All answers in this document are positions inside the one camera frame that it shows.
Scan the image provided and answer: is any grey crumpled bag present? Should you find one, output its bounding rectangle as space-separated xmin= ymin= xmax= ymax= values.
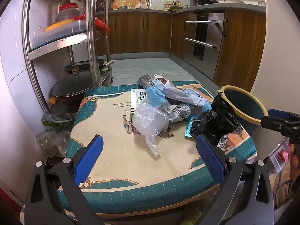
xmin=137 ymin=74 xmax=154 ymax=89

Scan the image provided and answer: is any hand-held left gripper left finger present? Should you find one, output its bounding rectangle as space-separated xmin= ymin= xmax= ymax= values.
xmin=23 ymin=134 xmax=105 ymax=225

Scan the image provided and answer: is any teal blister pack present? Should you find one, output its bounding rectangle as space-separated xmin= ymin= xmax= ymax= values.
xmin=184 ymin=118 xmax=200 ymax=139

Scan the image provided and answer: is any bag of green vegetables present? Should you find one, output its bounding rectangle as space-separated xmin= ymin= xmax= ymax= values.
xmin=36 ymin=131 xmax=71 ymax=158
xmin=42 ymin=112 xmax=73 ymax=132

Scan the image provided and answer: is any red plastic bag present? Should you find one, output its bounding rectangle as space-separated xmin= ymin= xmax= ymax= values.
xmin=74 ymin=13 xmax=110 ymax=34

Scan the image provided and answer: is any dark wok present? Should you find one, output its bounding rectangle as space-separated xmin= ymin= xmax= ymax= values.
xmin=48 ymin=94 xmax=86 ymax=106

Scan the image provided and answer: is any steel built-in oven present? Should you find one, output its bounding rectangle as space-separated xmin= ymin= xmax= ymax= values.
xmin=183 ymin=13 xmax=225 ymax=80

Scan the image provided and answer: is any crushed paper cup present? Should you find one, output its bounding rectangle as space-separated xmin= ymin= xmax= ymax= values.
xmin=152 ymin=73 xmax=174 ymax=86

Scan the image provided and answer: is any clear storage box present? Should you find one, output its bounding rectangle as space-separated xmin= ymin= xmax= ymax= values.
xmin=30 ymin=20 xmax=88 ymax=50

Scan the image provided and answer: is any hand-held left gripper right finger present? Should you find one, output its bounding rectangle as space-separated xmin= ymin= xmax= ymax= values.
xmin=196 ymin=133 xmax=278 ymax=225

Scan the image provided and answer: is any blue bin with yellow rim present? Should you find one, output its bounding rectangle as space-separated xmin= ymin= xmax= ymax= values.
xmin=217 ymin=85 xmax=269 ymax=134

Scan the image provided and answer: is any plaid clothing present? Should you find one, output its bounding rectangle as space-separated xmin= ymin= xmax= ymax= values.
xmin=269 ymin=164 xmax=300 ymax=209

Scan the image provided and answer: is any clear bag with pink item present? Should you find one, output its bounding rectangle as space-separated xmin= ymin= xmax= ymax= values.
xmin=267 ymin=138 xmax=292 ymax=174

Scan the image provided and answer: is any yellow packet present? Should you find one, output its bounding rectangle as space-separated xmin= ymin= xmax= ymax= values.
xmin=45 ymin=19 xmax=75 ymax=32

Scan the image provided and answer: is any clear plastic bag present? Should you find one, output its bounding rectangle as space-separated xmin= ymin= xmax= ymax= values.
xmin=132 ymin=101 xmax=170 ymax=158

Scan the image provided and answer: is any white green medicine box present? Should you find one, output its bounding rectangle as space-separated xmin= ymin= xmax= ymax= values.
xmin=130 ymin=88 xmax=150 ymax=114

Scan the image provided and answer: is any steel kitchen rack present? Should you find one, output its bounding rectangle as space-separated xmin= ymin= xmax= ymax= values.
xmin=22 ymin=0 xmax=115 ymax=113

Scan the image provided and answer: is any person's right hand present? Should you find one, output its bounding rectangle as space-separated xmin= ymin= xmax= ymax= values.
xmin=289 ymin=143 xmax=300 ymax=182

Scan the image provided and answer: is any blue white courier bag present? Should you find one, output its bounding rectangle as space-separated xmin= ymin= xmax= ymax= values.
xmin=162 ymin=84 xmax=214 ymax=124

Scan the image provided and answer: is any wooden base cabinet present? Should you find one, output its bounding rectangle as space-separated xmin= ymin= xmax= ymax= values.
xmin=95 ymin=10 xmax=173 ymax=55
xmin=170 ymin=9 xmax=268 ymax=94

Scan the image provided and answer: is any black square pan wooden handle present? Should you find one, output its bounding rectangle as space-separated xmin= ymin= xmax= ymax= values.
xmin=64 ymin=60 xmax=115 ymax=72

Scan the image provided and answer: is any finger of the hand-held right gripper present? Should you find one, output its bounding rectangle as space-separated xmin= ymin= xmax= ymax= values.
xmin=268 ymin=108 xmax=300 ymax=123
xmin=260 ymin=115 xmax=291 ymax=132

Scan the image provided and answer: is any paper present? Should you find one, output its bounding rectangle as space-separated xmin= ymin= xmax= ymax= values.
xmin=144 ymin=80 xmax=170 ymax=106

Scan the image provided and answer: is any teal beige printed mat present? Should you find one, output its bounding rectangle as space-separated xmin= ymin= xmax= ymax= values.
xmin=57 ymin=81 xmax=258 ymax=218

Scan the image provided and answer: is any red-lid plastic jar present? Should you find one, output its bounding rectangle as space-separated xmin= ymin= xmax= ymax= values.
xmin=55 ymin=3 xmax=80 ymax=23

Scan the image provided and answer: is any black plastic bag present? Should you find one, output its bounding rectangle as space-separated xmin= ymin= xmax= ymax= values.
xmin=189 ymin=91 xmax=241 ymax=147

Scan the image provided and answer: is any dark red cooker pot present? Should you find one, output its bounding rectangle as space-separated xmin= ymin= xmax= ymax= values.
xmin=95 ymin=0 xmax=115 ymax=11

